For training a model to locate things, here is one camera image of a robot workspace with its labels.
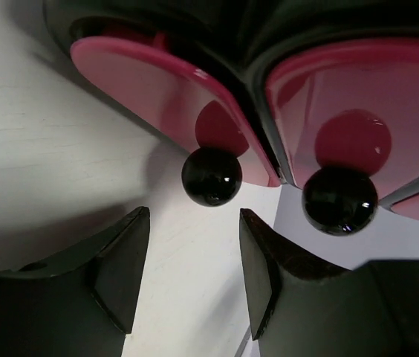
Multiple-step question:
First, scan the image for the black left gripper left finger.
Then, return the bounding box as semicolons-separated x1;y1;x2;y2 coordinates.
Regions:
0;207;150;356

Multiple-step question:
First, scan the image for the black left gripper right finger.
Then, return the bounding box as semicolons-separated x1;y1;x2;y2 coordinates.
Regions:
239;209;419;356

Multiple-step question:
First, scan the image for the pink bottom drawer black knob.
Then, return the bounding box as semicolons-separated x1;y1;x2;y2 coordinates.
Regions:
70;27;281;207

